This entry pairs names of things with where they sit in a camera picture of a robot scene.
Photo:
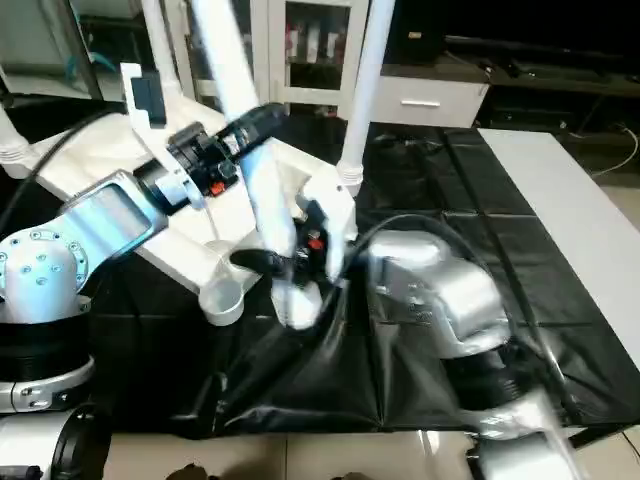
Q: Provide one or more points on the white plastic table top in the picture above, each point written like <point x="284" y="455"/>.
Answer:
<point x="215" y="255"/>

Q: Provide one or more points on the white plastic table leg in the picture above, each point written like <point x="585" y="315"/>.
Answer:
<point x="365" y="90"/>
<point x="8" y="140"/>
<point x="155" y="40"/>
<point x="262" y="200"/>

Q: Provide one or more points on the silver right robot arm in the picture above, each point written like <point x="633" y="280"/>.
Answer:
<point x="450" y="290"/>

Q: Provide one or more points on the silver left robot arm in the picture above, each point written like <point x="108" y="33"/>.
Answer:
<point x="80" y="240"/>

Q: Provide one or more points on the white glass-door cabinet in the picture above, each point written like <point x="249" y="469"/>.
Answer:
<point x="300" y="45"/>

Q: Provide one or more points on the black work mat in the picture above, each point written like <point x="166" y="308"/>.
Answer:
<point x="470" y="180"/>

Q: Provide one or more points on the white drawer unit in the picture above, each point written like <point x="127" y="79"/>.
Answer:
<point x="425" y="100"/>

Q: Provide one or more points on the white flat panel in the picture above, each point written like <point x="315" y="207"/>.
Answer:
<point x="580" y="200"/>

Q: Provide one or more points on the black television screen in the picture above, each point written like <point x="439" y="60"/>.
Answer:
<point x="520" y="20"/>

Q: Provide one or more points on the dark wooden TV bench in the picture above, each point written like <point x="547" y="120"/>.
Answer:
<point x="560" y="90"/>

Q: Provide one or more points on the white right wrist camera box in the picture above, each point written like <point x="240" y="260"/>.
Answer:
<point x="338" y="200"/>

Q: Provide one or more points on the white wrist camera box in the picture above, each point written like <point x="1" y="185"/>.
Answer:
<point x="140" y="95"/>
<point x="338" y="200"/>

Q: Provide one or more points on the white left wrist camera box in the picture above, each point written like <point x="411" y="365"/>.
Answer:
<point x="140" y="95"/>

